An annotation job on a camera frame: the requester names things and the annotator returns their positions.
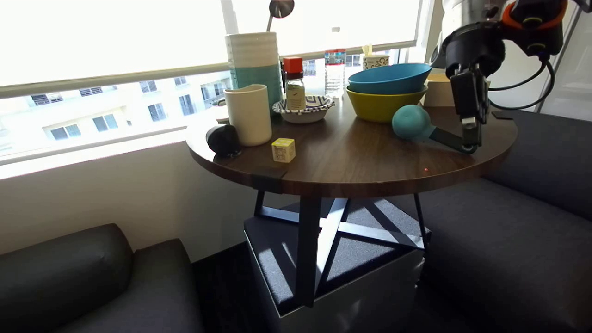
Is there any round wooden table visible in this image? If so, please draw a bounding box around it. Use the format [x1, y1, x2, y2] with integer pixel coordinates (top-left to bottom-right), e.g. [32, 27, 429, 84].
[187, 103, 518, 306]

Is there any black cable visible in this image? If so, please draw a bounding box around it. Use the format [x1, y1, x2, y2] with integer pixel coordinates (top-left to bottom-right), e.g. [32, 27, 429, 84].
[487, 53, 559, 114]

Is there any small cream jar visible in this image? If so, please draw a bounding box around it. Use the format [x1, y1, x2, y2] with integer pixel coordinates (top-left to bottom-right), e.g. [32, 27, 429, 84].
[285, 80, 305, 110]

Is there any black round object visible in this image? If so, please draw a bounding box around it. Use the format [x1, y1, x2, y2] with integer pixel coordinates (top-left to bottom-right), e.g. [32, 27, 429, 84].
[206, 125, 241, 158]

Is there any metal ladle in canister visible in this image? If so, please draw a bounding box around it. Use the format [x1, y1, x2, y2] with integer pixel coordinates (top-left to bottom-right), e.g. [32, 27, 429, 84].
[267, 0, 294, 30]

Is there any dark grey sofa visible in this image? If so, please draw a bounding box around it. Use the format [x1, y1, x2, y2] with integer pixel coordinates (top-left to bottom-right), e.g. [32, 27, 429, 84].
[424, 116, 592, 333]

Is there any clear water bottle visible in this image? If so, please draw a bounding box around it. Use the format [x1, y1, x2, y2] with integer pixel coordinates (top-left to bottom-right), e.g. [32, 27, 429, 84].
[324, 27, 346, 97]

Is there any blue bowl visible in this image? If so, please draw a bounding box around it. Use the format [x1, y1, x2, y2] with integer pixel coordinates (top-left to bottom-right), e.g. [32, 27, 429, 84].
[348, 64, 431, 95]

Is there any white and teal tall canister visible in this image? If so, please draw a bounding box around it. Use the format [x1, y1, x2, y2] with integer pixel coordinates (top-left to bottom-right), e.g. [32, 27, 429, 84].
[226, 32, 281, 106]

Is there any dark grey armchair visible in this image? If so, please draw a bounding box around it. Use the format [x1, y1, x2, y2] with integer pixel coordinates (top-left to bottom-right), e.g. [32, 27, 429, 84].
[0, 225, 206, 333]

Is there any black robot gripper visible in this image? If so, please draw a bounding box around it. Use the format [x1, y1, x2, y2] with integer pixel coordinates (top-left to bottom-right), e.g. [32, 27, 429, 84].
[444, 23, 505, 154]

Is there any yellow-green bowl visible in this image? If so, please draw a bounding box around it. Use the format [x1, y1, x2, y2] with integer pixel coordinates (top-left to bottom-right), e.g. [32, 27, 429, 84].
[346, 90, 426, 125]

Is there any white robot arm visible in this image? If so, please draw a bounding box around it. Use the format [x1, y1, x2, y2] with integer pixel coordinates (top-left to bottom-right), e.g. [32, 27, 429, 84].
[433, 0, 592, 154]

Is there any cream wooden box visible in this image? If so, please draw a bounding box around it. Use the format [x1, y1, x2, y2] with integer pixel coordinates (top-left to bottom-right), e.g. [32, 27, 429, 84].
[424, 71, 455, 108]

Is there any cream ceramic cup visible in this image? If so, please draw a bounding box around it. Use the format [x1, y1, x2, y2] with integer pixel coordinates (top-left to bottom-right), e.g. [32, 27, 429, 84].
[226, 84, 272, 147]

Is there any blue measuring spoon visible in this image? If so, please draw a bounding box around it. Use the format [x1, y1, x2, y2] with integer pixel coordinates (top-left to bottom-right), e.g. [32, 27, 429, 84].
[391, 104, 476, 154]

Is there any yellow cube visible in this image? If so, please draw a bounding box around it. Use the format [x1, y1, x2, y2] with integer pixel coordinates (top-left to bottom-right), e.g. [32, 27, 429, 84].
[272, 138, 296, 164]

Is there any patterned small dish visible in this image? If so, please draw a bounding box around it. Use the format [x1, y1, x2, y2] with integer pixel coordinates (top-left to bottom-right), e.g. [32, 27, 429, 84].
[272, 95, 335, 125]

